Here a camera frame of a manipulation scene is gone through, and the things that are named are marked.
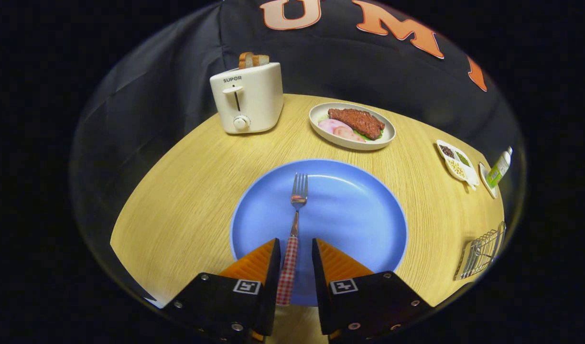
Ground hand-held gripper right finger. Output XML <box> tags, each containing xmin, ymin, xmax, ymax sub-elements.
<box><xmin>312</xmin><ymin>238</ymin><xmax>435</xmax><ymax>341</ymax></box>

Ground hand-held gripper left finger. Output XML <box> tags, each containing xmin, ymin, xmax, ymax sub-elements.
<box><xmin>160</xmin><ymin>238</ymin><xmax>282</xmax><ymax>342</ymax></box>

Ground fork with red checked handle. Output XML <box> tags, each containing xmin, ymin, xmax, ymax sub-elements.
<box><xmin>276</xmin><ymin>172</ymin><xmax>309</xmax><ymax>306</ymax></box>

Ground blue plate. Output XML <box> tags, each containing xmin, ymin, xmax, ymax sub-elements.
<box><xmin>230</xmin><ymin>159</ymin><xmax>409</xmax><ymax>307</ymax></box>

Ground pink ham slice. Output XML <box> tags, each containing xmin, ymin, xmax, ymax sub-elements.
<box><xmin>318</xmin><ymin>118</ymin><xmax>353</xmax><ymax>135</ymax></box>
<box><xmin>332</xmin><ymin>126</ymin><xmax>367</xmax><ymax>143</ymax></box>

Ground beige plate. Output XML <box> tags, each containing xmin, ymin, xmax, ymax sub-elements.
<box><xmin>309</xmin><ymin>102</ymin><xmax>397</xmax><ymax>151</ymax></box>

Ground green lettuce leaf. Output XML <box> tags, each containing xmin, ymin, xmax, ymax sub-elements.
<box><xmin>352</xmin><ymin>128</ymin><xmax>384</xmax><ymax>142</ymax></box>

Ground brown grilled meat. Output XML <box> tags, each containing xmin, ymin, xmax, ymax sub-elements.
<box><xmin>327</xmin><ymin>108</ymin><xmax>385</xmax><ymax>140</ymax></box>

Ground white divided dish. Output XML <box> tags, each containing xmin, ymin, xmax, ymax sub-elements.
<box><xmin>436</xmin><ymin>140</ymin><xmax>480</xmax><ymax>191</ymax></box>

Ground white toaster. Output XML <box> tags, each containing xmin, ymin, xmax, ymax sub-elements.
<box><xmin>209</xmin><ymin>62</ymin><xmax>284</xmax><ymax>135</ymax></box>

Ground white coaster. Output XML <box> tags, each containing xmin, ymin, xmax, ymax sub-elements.
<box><xmin>478</xmin><ymin>162</ymin><xmax>498</xmax><ymax>199</ymax></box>

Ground green silver bottle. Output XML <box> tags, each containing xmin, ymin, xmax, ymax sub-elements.
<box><xmin>486</xmin><ymin>146</ymin><xmax>513</xmax><ymax>189</ymax></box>

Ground metal wire rack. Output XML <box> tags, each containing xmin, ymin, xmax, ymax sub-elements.
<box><xmin>454</xmin><ymin>221</ymin><xmax>507</xmax><ymax>281</ymax></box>

